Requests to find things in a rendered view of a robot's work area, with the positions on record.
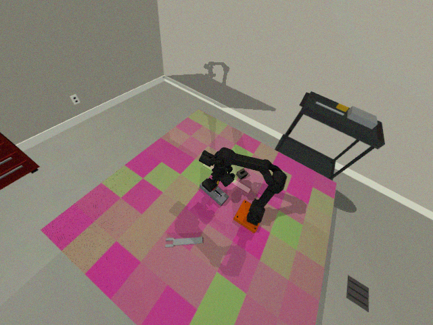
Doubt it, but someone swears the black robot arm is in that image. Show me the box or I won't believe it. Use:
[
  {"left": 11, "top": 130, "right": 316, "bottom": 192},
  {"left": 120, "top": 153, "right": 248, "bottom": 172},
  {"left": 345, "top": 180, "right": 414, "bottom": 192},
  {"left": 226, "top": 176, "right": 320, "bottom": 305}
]
[{"left": 199, "top": 148, "right": 287, "bottom": 226}]

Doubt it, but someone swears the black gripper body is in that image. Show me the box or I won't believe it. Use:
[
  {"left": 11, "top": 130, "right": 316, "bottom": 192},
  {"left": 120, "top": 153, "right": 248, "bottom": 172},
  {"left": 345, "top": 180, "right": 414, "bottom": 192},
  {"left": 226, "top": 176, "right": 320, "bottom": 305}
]
[{"left": 202, "top": 166, "right": 233, "bottom": 192}]

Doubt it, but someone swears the grey two-pronged flat bar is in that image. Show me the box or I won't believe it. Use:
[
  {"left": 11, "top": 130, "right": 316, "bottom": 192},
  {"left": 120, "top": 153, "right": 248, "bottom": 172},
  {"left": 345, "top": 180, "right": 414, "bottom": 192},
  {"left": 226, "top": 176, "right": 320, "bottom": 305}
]
[{"left": 165, "top": 237, "right": 203, "bottom": 247}]

